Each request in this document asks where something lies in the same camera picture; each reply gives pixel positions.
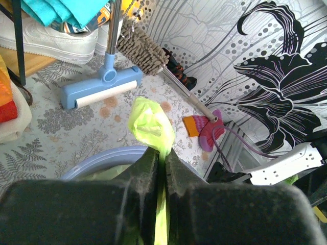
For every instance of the black frame wooden shelf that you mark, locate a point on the black frame wooden shelf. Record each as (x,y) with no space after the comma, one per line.
(21,65)

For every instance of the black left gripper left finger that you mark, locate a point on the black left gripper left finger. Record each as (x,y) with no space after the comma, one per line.
(118,211)

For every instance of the beige chenille mop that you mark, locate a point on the beige chenille mop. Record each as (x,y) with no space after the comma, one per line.
(142,51)

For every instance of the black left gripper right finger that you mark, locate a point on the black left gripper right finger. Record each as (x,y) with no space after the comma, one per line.
(228,213)

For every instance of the black orange butterfly toy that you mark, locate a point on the black orange butterfly toy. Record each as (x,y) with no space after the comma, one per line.
(177,70)

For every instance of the purple orange sock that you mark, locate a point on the purple orange sock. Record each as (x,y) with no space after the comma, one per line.
(200,126)

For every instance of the yellow duck plush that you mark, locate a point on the yellow duck plush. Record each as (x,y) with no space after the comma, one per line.
(132,10)

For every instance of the teal folded cloth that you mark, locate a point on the teal folded cloth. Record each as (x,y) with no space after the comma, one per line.
(76,13)

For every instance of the green trash bag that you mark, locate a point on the green trash bag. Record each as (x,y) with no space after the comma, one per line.
(150,125)

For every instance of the blue trash bin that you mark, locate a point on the blue trash bin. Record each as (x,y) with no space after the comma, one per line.
(107,163)

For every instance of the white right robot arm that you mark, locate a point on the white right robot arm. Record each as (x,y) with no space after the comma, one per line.
(237,163)

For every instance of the rainbow striped bag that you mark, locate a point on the rainbow striped bag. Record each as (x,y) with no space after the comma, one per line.
(15,111)

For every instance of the blue lint roller mop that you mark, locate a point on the blue lint roller mop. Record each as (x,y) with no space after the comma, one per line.
(109,81)

